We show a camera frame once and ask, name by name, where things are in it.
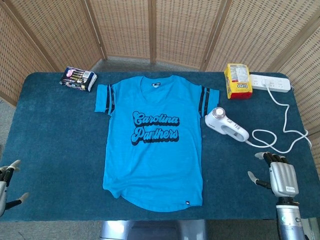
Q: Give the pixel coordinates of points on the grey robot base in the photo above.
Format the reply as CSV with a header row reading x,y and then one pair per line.
x,y
150,231

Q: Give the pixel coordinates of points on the teal table mat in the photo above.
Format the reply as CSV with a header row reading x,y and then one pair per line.
x,y
50,137

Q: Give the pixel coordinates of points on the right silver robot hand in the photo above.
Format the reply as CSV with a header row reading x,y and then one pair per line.
x,y
283,180

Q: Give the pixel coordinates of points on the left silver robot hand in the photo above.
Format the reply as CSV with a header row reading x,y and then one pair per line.
x,y
3,192

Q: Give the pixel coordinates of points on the dark printed pad package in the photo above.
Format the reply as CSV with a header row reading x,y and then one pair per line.
x,y
77,80

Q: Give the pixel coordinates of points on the white handheld garment steamer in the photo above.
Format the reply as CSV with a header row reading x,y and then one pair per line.
x,y
215,122

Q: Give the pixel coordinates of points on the wicker folding screen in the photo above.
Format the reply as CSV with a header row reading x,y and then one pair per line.
x,y
125,25

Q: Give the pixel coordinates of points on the white power strip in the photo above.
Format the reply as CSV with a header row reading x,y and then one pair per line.
x,y
282,83

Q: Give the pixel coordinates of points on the yellow red snack bag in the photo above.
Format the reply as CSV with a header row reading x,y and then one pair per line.
x,y
238,90

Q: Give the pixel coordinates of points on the blue Carolina Panthers t-shirt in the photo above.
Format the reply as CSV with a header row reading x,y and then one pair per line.
x,y
155,162

